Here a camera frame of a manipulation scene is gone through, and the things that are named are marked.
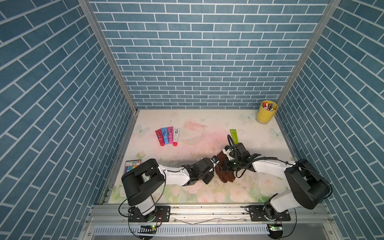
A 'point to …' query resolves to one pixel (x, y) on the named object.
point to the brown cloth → (224, 175)
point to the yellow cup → (264, 116)
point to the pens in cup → (268, 106)
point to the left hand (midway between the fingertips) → (214, 174)
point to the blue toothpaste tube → (165, 135)
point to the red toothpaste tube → (160, 137)
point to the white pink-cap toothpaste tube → (176, 133)
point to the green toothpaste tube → (234, 136)
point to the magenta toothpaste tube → (170, 130)
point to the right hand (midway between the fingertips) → (221, 168)
